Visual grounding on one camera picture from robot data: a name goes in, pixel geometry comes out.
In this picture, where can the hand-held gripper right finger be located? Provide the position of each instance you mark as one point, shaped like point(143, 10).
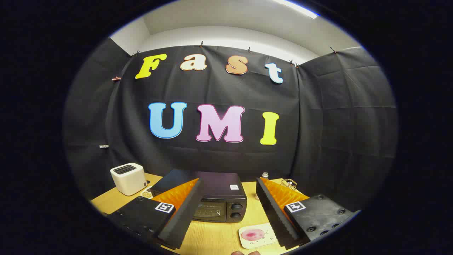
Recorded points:
point(272, 212)

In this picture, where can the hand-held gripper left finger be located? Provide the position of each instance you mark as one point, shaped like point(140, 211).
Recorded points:
point(187, 209)

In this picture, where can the pink meat slice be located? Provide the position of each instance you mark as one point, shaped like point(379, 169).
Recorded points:
point(252, 234)

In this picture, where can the cream square plate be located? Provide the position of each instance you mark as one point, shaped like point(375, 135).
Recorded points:
point(258, 242)

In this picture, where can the black toaster oven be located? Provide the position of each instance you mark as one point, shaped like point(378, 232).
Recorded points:
point(219, 187)

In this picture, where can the white toaster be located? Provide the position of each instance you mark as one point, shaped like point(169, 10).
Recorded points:
point(127, 177)

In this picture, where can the clear bottle with pink label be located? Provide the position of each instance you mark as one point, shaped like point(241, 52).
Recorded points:
point(265, 175)

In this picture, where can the cream patterned coaster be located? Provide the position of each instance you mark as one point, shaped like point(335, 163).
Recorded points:
point(146, 193)

